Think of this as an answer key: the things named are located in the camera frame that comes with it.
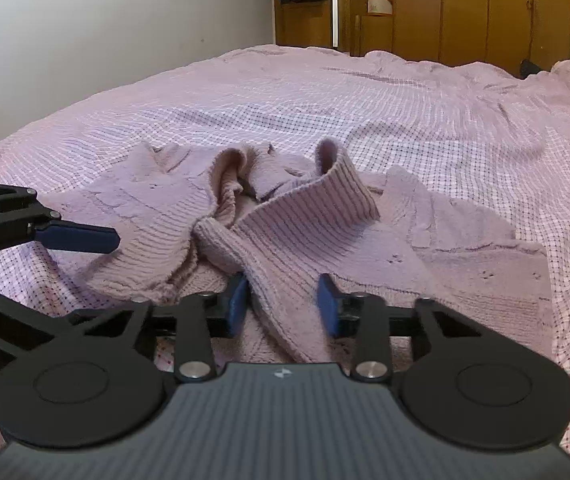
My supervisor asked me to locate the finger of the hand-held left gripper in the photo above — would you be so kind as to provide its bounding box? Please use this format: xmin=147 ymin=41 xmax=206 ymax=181
xmin=0 ymin=179 xmax=120 ymax=257
xmin=0 ymin=277 xmax=116 ymax=403

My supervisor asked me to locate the lilac cable-knit cardigan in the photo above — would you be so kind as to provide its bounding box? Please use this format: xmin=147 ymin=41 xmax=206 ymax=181
xmin=39 ymin=137 xmax=555 ymax=365

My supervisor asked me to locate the small dark object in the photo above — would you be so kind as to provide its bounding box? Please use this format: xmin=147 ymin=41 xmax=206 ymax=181
xmin=519 ymin=59 xmax=555 ymax=80

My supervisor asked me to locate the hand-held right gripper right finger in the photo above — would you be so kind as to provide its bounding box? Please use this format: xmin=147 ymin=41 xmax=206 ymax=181
xmin=316 ymin=273 xmax=487 ymax=382

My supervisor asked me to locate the wooden wardrobe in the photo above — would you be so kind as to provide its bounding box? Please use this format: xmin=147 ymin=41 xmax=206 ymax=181
xmin=274 ymin=0 xmax=570 ymax=72

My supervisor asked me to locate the pink checked bed blanket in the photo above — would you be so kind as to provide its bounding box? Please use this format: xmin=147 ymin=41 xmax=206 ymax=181
xmin=0 ymin=44 xmax=570 ymax=480

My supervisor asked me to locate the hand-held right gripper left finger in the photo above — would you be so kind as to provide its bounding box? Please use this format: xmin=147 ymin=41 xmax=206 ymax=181
xmin=71 ymin=272 xmax=251 ymax=384

